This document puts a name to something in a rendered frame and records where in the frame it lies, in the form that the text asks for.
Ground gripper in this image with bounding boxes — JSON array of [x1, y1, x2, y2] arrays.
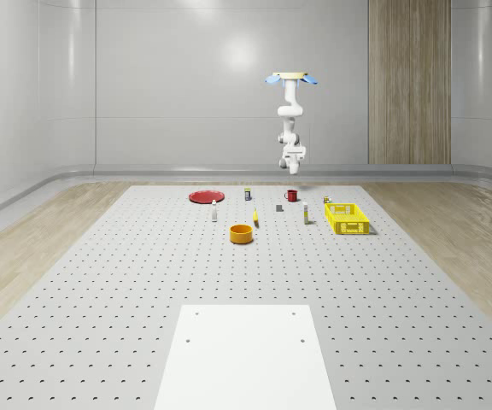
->
[[282, 139, 308, 158]]

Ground drone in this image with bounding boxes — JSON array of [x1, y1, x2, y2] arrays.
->
[[265, 72, 319, 87]]

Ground yellow basket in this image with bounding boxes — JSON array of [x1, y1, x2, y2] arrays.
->
[[323, 202, 371, 236]]

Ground red plate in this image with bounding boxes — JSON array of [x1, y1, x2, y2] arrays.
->
[[188, 190, 226, 206]]

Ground yellow bowl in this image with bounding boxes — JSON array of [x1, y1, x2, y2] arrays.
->
[[229, 224, 255, 246]]

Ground white board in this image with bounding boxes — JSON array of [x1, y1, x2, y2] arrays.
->
[[153, 304, 338, 410]]

